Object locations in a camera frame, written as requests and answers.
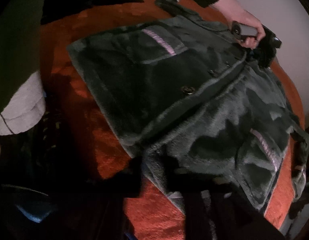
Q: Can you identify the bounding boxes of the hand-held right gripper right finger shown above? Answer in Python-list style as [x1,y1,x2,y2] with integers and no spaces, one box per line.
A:
[181,177,286,240]

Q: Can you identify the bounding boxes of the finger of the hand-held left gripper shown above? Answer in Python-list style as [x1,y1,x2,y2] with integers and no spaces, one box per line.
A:
[249,46,278,68]

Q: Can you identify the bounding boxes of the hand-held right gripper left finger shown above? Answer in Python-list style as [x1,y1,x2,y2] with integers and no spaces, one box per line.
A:
[52,156,145,240]

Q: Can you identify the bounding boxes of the green fleece jacket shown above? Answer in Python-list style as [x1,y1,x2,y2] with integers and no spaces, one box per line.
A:
[67,0,309,213]

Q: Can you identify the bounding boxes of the person's left hand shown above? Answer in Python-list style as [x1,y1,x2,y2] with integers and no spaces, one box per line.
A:
[228,9,266,48]

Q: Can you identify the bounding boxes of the person's blue clothing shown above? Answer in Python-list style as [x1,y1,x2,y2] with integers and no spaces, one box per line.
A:
[2,184,57,224]

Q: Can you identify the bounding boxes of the white fleece cloth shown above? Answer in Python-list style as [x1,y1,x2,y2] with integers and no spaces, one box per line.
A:
[0,71,46,137]

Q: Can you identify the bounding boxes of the orange blanket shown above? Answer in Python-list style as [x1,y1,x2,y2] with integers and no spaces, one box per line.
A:
[39,0,306,240]

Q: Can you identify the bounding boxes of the dark green cloth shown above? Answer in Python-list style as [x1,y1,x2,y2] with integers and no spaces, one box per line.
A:
[0,0,51,120]

